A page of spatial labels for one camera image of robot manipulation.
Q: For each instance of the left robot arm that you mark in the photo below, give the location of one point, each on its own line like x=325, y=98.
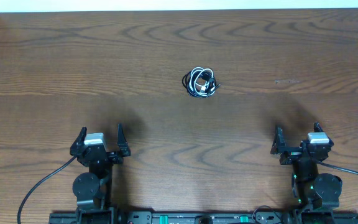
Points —
x=92, y=189

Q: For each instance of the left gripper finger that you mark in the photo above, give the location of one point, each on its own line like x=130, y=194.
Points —
x=122, y=143
x=78, y=145

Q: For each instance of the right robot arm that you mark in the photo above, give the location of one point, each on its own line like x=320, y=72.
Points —
x=317, y=193

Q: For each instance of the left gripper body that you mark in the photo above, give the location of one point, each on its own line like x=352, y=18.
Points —
x=97, y=154

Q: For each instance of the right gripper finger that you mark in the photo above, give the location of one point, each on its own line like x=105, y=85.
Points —
x=279, y=144
x=317, y=128

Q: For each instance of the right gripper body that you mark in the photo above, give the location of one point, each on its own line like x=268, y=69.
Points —
x=291, y=155

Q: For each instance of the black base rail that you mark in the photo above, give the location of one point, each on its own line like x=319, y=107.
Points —
x=142, y=217

